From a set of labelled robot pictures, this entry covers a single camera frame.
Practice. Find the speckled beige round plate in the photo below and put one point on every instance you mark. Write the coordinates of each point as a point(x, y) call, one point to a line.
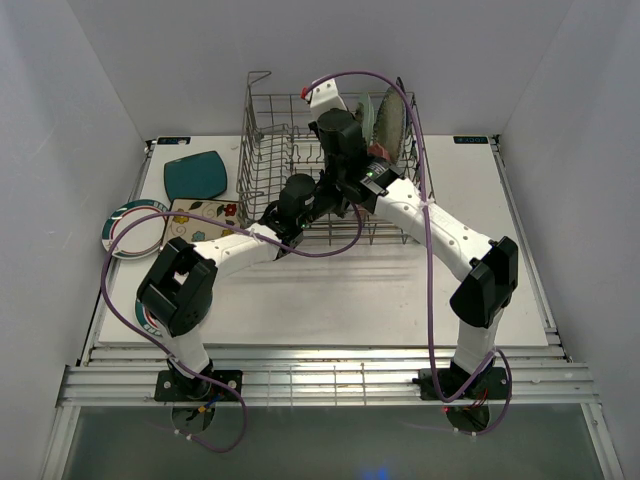
point(390, 124)

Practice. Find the pink dotted scalloped plate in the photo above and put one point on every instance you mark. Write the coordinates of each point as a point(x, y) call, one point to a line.
point(378, 150)

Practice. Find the teal square plate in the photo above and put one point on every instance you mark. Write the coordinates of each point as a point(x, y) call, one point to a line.
point(198, 176)

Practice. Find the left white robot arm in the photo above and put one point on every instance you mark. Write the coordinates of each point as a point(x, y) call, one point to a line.
point(178, 289)

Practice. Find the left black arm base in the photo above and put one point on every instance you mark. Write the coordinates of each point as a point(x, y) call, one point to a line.
point(172, 386)

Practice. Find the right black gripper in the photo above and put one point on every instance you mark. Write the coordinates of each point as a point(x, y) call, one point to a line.
point(313, 126)

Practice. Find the round plate red teal rim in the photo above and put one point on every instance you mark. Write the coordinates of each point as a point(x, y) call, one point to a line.
point(145, 320)

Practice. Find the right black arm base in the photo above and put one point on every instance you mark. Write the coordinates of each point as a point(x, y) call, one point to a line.
point(491, 384)

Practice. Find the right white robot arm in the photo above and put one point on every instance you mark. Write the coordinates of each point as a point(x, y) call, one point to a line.
point(487, 270)

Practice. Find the logo sticker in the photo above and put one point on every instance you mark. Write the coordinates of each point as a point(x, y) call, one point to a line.
point(470, 140)
point(173, 140)

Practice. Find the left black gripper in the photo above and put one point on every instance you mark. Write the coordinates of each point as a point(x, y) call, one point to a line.
point(342, 202)

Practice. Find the right logo sticker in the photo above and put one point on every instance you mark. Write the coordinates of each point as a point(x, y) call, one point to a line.
point(470, 140)

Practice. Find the left logo sticker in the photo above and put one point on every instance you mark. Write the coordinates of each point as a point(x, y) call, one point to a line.
point(173, 140)

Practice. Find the cream square flower plate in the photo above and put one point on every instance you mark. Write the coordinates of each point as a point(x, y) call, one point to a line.
point(201, 220)

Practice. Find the mint green flower plate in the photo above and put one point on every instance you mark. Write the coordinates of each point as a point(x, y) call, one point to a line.
point(365, 114)

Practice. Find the black square floral plate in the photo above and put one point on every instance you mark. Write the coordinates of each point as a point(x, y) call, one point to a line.
point(406, 105)

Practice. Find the grey wire dish rack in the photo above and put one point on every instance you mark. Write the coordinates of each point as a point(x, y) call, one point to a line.
point(276, 143)

